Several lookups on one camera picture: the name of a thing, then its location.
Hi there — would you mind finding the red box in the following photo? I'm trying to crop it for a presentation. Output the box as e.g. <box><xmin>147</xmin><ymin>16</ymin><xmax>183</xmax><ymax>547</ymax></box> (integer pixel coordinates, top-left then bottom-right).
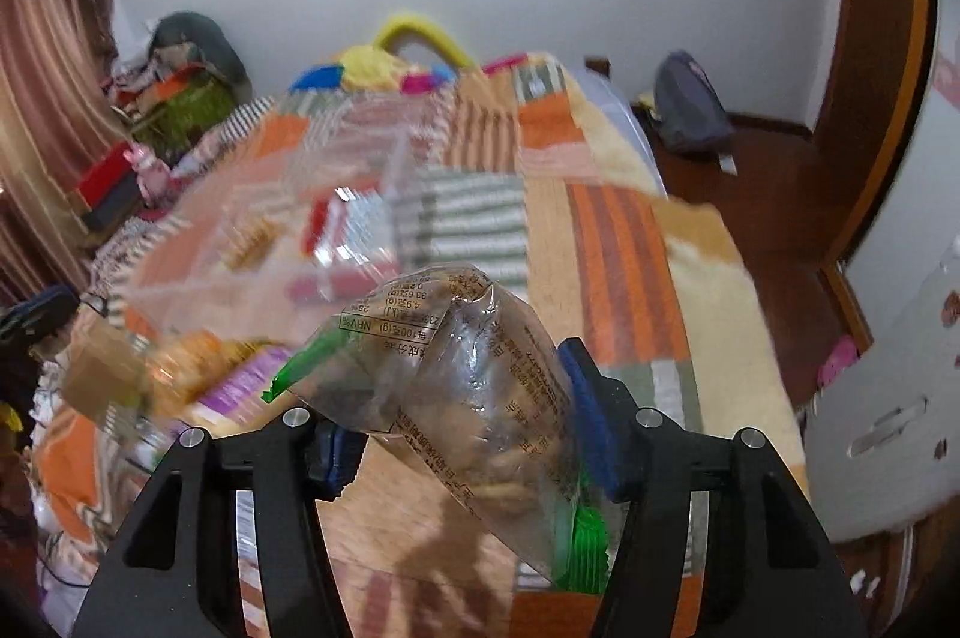
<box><xmin>75</xmin><ymin>146</ymin><xmax>145</xmax><ymax>213</ymax></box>

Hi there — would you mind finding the pink slipper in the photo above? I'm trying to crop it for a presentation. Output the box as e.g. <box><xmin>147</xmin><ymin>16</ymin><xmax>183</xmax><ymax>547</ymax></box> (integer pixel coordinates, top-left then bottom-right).
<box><xmin>816</xmin><ymin>334</ymin><xmax>861</xmax><ymax>388</ymax></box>

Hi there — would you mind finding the colourful toy with yellow handle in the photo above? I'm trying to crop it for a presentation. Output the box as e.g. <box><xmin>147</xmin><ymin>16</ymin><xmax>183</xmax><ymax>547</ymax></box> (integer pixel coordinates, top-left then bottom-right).
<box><xmin>289</xmin><ymin>11</ymin><xmax>482</xmax><ymax>96</ymax></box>

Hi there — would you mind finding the striped brown curtain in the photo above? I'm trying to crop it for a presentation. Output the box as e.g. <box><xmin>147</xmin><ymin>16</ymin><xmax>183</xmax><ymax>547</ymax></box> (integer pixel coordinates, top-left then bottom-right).
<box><xmin>0</xmin><ymin>0</ymin><xmax>125</xmax><ymax>309</ymax></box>

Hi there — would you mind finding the orange snack packet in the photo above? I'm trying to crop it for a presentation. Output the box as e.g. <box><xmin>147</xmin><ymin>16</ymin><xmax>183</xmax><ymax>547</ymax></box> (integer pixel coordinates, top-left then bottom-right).
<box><xmin>146</xmin><ymin>334</ymin><xmax>230</xmax><ymax>403</ymax></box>

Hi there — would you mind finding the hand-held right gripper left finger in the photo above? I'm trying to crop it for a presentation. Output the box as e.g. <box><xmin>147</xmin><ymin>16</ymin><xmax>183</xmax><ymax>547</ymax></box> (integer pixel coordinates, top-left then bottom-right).
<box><xmin>71</xmin><ymin>409</ymin><xmax>366</xmax><ymax>638</ymax></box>

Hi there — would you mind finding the red and white snack packet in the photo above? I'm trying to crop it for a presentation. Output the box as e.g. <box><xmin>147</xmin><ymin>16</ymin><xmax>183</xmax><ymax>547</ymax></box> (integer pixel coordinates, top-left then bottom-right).
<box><xmin>300</xmin><ymin>188</ymin><xmax>391</xmax><ymax>268</ymax></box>

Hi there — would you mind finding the brown cardboard piece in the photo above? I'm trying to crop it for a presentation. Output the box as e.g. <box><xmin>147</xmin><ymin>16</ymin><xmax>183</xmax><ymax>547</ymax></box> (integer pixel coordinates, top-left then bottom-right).
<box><xmin>60</xmin><ymin>323</ymin><xmax>155</xmax><ymax>423</ymax></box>

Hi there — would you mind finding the clear green-ended biscuit packet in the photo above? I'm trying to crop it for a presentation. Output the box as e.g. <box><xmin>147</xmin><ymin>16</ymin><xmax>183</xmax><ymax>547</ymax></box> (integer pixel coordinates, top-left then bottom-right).
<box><xmin>260</xmin><ymin>263</ymin><xmax>627</xmax><ymax>595</ymax></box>

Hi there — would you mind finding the purple snack packet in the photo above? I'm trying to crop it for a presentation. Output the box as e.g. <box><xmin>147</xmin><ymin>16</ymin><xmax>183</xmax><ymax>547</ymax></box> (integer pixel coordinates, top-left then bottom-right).
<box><xmin>191</xmin><ymin>344</ymin><xmax>295</xmax><ymax>425</ymax></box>

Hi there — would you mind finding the grey backpack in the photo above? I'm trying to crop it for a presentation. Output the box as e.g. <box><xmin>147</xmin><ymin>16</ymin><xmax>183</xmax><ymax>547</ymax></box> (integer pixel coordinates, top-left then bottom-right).
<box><xmin>651</xmin><ymin>50</ymin><xmax>737</xmax><ymax>154</ymax></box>

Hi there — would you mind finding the patchwork striped blanket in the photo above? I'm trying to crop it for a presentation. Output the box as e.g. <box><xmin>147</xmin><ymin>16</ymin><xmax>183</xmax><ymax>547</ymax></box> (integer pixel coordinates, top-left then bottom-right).
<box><xmin>30</xmin><ymin>51</ymin><xmax>809</xmax><ymax>638</ymax></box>

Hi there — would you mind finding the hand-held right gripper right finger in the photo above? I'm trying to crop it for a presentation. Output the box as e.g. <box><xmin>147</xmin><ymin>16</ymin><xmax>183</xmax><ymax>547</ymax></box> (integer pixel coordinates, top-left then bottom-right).
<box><xmin>556</xmin><ymin>338</ymin><xmax>891</xmax><ymax>638</ymax></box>

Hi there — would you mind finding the green fuzzy cloth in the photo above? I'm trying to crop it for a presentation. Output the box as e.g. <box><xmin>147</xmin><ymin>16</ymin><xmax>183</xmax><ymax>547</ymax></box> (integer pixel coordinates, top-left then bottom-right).
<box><xmin>133</xmin><ymin>79</ymin><xmax>235</xmax><ymax>153</ymax></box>

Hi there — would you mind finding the pale blue bed sheet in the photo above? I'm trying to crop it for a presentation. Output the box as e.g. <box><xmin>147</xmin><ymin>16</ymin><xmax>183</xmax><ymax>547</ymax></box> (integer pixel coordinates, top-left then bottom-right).
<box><xmin>576</xmin><ymin>66</ymin><xmax>668</xmax><ymax>193</ymax></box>

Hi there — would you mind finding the large clear plastic bag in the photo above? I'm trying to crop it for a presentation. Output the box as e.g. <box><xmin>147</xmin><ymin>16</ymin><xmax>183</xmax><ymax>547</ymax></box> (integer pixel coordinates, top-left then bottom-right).
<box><xmin>116</xmin><ymin>83</ymin><xmax>455</xmax><ymax>406</ymax></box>

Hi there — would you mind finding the grey-green clothing pile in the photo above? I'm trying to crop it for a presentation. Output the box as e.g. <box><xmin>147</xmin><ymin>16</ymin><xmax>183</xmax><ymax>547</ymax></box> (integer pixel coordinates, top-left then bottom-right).
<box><xmin>146</xmin><ymin>11</ymin><xmax>250</xmax><ymax>85</ymax></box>

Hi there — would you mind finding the pink plush toy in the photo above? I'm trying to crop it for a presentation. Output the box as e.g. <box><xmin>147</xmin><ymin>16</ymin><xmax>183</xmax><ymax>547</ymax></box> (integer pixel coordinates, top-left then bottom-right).
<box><xmin>124</xmin><ymin>146</ymin><xmax>179</xmax><ymax>202</ymax></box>

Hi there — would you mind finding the wooden door frame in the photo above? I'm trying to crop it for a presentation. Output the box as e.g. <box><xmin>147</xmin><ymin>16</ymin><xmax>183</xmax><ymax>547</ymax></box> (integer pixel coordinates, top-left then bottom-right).
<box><xmin>814</xmin><ymin>0</ymin><xmax>940</xmax><ymax>350</ymax></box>

